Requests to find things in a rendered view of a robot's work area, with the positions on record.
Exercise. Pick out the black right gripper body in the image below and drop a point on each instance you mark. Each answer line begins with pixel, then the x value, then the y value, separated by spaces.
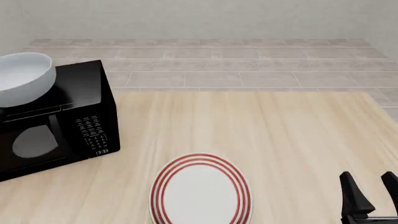
pixel 370 219

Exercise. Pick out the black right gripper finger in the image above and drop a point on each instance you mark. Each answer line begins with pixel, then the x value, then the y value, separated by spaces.
pixel 353 196
pixel 392 186

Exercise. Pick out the white plate with red rings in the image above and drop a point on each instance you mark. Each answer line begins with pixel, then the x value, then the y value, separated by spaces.
pixel 200 193

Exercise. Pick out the white bowl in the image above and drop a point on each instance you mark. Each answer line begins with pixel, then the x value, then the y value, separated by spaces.
pixel 21 79

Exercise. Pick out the black microwave oven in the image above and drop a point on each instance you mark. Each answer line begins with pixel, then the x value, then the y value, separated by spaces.
pixel 77 112

